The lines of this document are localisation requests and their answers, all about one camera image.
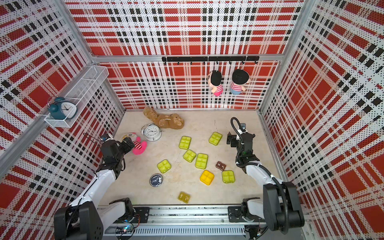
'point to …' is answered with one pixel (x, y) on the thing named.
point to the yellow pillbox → (207, 177)
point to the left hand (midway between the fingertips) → (127, 141)
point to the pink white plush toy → (140, 146)
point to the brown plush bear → (170, 121)
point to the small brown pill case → (220, 165)
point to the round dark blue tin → (156, 180)
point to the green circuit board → (125, 229)
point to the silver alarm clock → (151, 132)
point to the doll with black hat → (240, 78)
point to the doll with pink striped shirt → (214, 81)
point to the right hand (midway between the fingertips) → (239, 132)
